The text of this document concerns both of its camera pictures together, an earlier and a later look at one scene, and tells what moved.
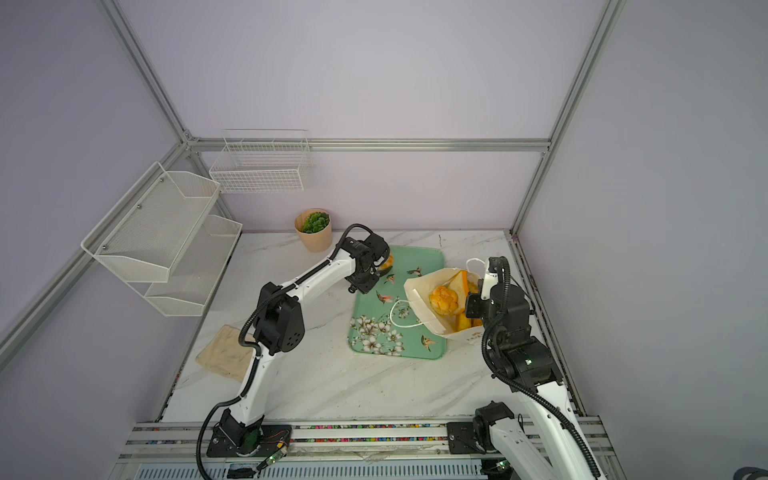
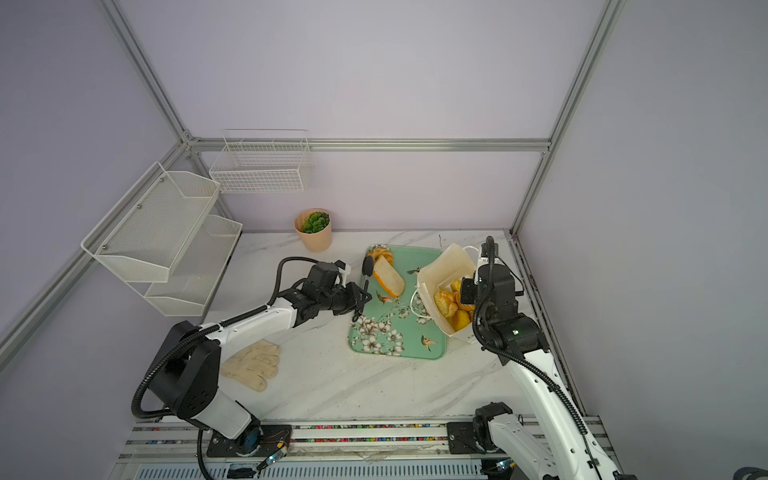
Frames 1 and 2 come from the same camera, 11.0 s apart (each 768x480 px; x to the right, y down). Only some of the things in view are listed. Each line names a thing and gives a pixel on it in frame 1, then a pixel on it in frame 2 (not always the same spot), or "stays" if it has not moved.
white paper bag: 419,292 to 440,282
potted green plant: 314,227 stays
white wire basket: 257,161 stays
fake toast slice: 460,283 to 389,277
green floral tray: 388,320 stays
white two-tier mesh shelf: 162,241 stays
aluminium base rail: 190,442 stays
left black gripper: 368,286 to 355,300
